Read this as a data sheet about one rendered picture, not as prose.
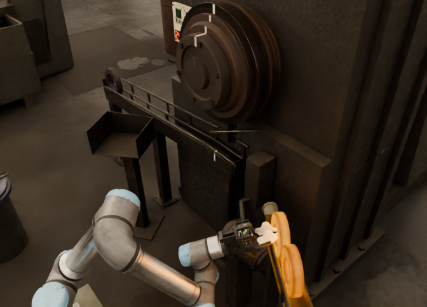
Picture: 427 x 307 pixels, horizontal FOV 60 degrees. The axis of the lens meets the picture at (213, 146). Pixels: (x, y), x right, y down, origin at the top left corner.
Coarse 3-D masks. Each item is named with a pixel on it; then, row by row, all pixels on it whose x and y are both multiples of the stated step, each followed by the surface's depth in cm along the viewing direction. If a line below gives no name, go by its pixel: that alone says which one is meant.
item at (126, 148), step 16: (112, 112) 194; (96, 128) 186; (112, 128) 200; (128, 128) 197; (144, 128) 180; (96, 144) 189; (112, 144) 192; (128, 144) 190; (144, 144) 183; (128, 160) 192; (128, 176) 199; (144, 208) 216; (144, 224) 220
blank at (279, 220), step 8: (272, 216) 131; (280, 216) 124; (272, 224) 132; (280, 224) 121; (280, 232) 120; (288, 232) 120; (280, 240) 120; (288, 240) 120; (280, 248) 121; (280, 256) 122
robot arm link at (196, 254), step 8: (200, 240) 129; (184, 248) 128; (192, 248) 127; (200, 248) 126; (184, 256) 127; (192, 256) 126; (200, 256) 126; (208, 256) 126; (184, 264) 127; (192, 264) 128; (200, 264) 128
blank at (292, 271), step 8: (288, 248) 112; (296, 248) 112; (288, 256) 110; (296, 256) 109; (288, 264) 111; (296, 264) 107; (288, 272) 117; (296, 272) 106; (288, 280) 114; (296, 280) 106; (288, 288) 112; (296, 288) 107; (296, 296) 109
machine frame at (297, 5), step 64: (192, 0) 162; (256, 0) 133; (320, 0) 112; (384, 0) 106; (320, 64) 121; (384, 64) 125; (256, 128) 152; (320, 128) 132; (384, 128) 144; (192, 192) 225; (320, 192) 140; (384, 192) 183; (320, 256) 174
